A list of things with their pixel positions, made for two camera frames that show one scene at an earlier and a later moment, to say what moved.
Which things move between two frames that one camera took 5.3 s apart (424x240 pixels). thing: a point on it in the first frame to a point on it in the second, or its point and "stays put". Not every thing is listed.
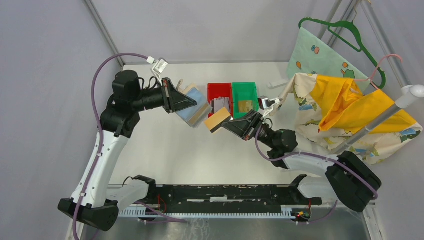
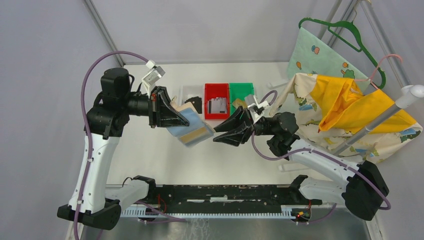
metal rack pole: x=409 y=93 stays put
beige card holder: x=195 y=116 to x=198 y=130
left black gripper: x=174 y=100 to x=162 y=112
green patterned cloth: x=310 y=55 stays put
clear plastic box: x=272 y=85 stays put
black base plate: x=231 y=199 stays put
